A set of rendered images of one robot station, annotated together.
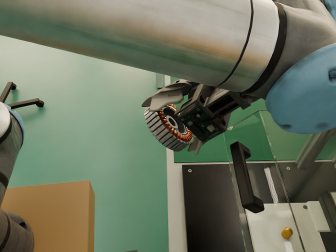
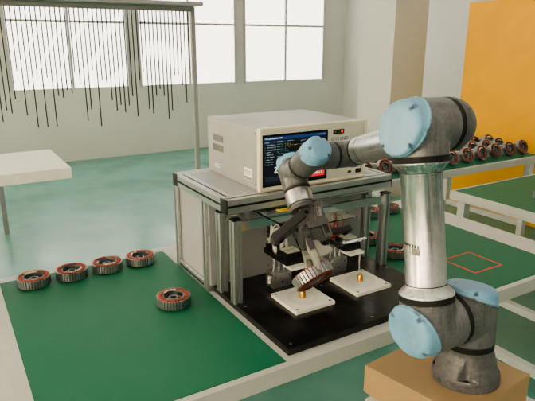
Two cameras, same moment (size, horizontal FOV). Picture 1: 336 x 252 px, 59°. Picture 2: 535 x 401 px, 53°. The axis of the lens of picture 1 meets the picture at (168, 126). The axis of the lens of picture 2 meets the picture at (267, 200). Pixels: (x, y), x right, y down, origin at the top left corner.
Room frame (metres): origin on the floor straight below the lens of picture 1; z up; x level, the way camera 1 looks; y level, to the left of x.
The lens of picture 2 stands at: (1.14, 1.06, 1.57)
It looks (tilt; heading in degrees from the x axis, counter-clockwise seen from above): 16 degrees down; 240
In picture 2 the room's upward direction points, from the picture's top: straight up
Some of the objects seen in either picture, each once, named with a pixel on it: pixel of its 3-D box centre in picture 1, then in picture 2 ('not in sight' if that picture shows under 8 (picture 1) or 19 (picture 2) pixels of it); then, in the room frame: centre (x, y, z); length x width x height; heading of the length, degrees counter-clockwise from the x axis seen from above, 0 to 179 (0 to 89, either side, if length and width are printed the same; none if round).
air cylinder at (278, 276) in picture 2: not in sight; (279, 276); (0.25, -0.41, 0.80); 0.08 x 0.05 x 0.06; 1
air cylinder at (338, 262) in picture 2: not in sight; (333, 262); (0.01, -0.41, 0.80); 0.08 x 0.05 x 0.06; 1
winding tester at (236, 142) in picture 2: not in sight; (284, 145); (0.12, -0.59, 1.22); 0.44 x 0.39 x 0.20; 1
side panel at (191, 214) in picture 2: not in sight; (193, 235); (0.46, -0.66, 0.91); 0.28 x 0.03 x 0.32; 91
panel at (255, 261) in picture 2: not in sight; (290, 228); (0.13, -0.52, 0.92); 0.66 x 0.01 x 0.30; 1
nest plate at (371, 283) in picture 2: not in sight; (360, 282); (0.00, -0.27, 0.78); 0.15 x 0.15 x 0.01; 1
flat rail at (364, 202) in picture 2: not in sight; (316, 211); (0.13, -0.36, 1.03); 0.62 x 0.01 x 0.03; 1
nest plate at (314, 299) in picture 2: not in sight; (302, 298); (0.25, -0.26, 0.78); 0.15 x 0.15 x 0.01; 1
